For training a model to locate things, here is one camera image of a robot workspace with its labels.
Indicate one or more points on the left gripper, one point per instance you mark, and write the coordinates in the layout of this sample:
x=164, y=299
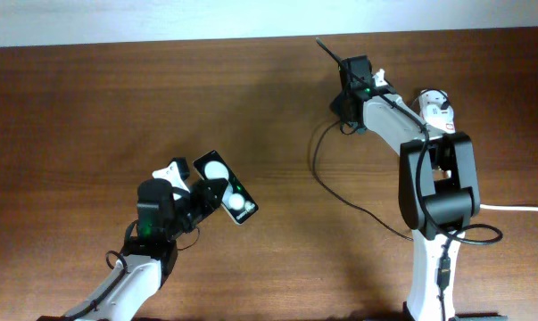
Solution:
x=211, y=200

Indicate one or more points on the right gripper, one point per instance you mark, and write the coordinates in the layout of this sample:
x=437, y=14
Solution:
x=335, y=106

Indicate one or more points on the black smartphone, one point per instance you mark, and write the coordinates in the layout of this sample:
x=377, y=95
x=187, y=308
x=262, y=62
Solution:
x=236, y=200

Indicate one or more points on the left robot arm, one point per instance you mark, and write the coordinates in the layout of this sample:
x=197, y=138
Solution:
x=166, y=209

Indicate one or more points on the white USB charger plug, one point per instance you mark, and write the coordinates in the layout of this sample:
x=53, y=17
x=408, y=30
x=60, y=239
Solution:
x=436, y=107

